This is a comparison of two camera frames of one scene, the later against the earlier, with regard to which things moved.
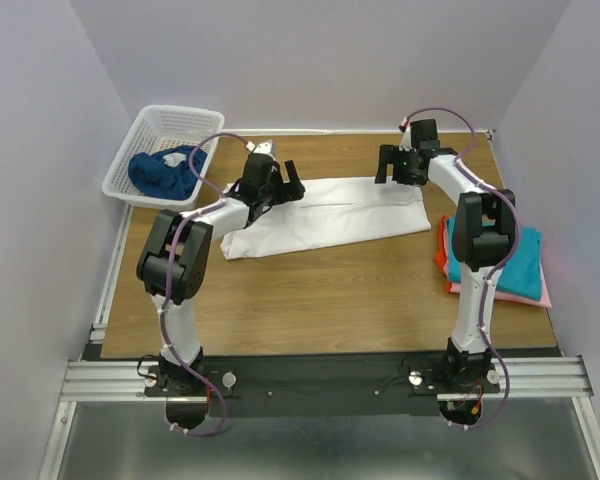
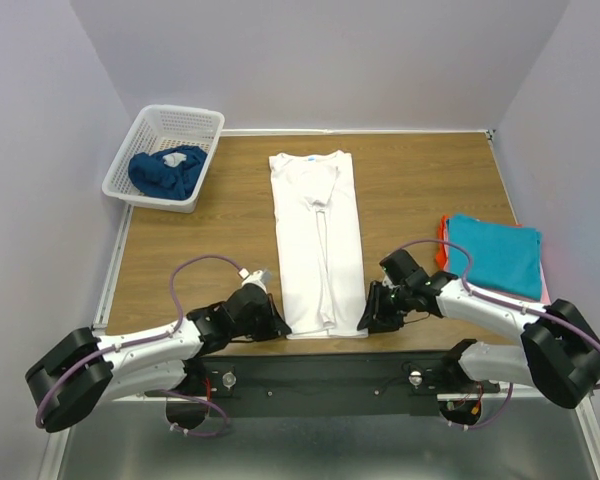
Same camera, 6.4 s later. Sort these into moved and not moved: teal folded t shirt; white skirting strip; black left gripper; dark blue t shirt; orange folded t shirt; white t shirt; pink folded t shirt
Moved: white t shirt; black left gripper
Not moved: dark blue t shirt; orange folded t shirt; teal folded t shirt; pink folded t shirt; white skirting strip
